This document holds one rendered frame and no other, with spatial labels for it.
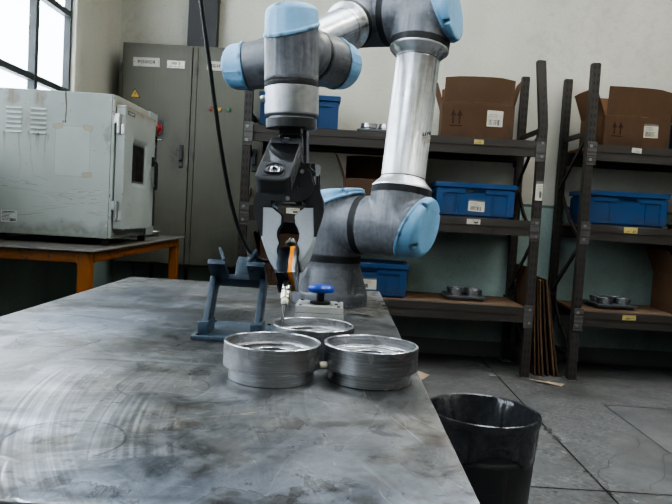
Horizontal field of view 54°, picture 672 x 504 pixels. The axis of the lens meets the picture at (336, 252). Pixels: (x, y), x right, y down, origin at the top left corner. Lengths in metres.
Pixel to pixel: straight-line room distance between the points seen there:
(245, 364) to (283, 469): 0.21
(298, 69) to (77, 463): 0.59
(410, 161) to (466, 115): 3.14
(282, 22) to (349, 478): 0.63
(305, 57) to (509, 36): 4.21
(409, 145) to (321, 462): 0.84
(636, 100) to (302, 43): 3.89
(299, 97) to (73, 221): 2.23
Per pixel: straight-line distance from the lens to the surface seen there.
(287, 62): 0.92
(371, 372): 0.70
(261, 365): 0.68
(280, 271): 0.89
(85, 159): 3.04
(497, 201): 4.40
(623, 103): 4.65
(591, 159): 4.46
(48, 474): 0.50
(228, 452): 0.52
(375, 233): 1.23
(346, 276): 1.29
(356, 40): 1.34
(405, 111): 1.28
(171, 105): 4.74
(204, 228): 4.64
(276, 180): 0.83
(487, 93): 4.41
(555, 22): 5.20
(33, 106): 3.15
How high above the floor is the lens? 0.98
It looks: 3 degrees down
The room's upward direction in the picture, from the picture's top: 3 degrees clockwise
